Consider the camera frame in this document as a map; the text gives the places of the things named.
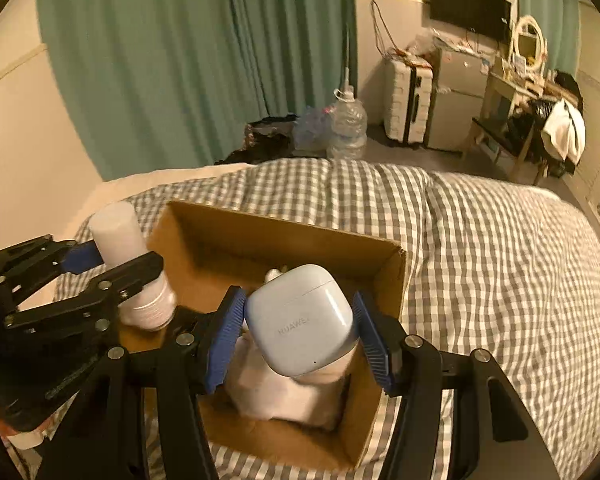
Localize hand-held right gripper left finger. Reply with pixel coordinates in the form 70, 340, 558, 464
35, 286, 248, 480

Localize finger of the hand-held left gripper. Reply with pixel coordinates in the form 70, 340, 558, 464
2, 251, 165, 333
0, 234, 106, 311

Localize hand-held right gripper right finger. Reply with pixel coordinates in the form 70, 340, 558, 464
351, 290, 563, 480

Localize white plastic bottle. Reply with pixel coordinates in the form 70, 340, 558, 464
89, 201, 177, 332

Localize light blue earbuds case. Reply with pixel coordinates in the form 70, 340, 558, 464
245, 264, 358, 378

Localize white sock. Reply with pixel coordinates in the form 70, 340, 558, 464
225, 332, 353, 431

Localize brown cardboard box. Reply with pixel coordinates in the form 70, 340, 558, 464
117, 200, 408, 472

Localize white bed sheet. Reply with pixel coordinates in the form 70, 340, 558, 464
75, 162, 261, 223

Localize grey checked blanket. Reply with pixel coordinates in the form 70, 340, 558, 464
55, 157, 600, 480

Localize black floor bag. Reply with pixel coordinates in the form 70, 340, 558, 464
215, 115, 301, 166

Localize wide green curtain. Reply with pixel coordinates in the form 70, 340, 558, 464
227, 0, 359, 117
36, 0, 241, 182

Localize large clear water bottle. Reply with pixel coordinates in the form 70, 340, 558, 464
326, 87, 368, 160

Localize clear plastic bag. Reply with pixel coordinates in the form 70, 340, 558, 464
292, 105, 334, 154

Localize wooden chair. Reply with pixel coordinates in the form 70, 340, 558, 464
462, 100, 581, 182

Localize white suitcase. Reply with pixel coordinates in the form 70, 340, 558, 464
382, 55, 435, 146

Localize small silver fridge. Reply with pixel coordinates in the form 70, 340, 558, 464
425, 47, 496, 152

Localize black clothing pile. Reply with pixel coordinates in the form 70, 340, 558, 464
505, 100, 551, 162

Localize white dressing table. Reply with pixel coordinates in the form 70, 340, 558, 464
480, 67, 552, 157

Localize white cloth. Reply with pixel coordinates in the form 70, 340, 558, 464
540, 100, 587, 162

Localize crumpled plastic wrap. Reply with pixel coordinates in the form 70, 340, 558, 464
407, 30, 447, 62

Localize white oval mirror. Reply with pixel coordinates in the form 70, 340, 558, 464
509, 16, 549, 74

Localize hanging wall cables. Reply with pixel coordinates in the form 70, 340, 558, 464
370, 0, 407, 57

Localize black wall television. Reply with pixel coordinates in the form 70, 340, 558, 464
430, 0, 512, 44

